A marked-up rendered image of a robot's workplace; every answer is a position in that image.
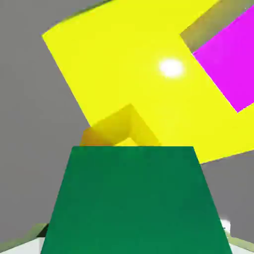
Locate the large yellow box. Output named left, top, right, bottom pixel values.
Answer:
left=41, top=0, right=254, bottom=165

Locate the small green cube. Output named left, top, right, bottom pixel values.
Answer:
left=39, top=145, right=234, bottom=254

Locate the small yellow cube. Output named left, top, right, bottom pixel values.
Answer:
left=79, top=103, right=162, bottom=147

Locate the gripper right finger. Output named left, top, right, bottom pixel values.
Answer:
left=219, top=219, right=254, bottom=254

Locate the small magenta cube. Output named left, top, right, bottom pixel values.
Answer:
left=179, top=3, right=254, bottom=114

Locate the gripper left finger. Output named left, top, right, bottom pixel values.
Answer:
left=0, top=222, right=50, bottom=254

